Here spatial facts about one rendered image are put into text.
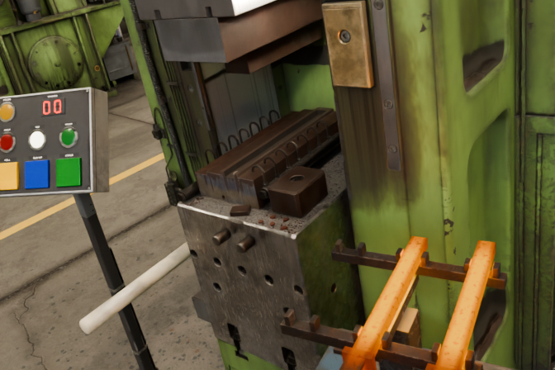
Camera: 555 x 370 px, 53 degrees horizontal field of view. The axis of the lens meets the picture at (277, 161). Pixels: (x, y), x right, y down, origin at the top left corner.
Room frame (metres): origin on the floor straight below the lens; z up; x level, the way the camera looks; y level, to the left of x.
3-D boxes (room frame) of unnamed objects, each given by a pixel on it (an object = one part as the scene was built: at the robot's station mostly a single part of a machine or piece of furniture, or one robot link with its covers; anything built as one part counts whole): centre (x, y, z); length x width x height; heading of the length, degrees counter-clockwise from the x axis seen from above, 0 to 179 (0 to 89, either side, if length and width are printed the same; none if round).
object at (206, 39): (1.36, -0.01, 1.32); 0.42 x 0.20 x 0.10; 137
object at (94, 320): (1.37, 0.45, 0.62); 0.44 x 0.05 x 0.05; 137
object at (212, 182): (1.36, -0.01, 0.96); 0.42 x 0.20 x 0.09; 137
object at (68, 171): (1.37, 0.55, 1.01); 0.07 x 0.05 x 0.07; 72
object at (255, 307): (1.33, -0.05, 0.69); 0.56 x 0.38 x 0.45; 137
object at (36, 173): (1.40, 0.64, 1.01); 0.07 x 0.05 x 0.07; 72
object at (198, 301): (1.53, 0.32, 0.36); 0.09 x 0.07 x 0.12; 47
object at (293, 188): (1.12, -0.04, 0.95); 0.12 x 0.08 x 0.06; 137
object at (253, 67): (1.37, -0.05, 1.24); 0.30 x 0.07 x 0.06; 137
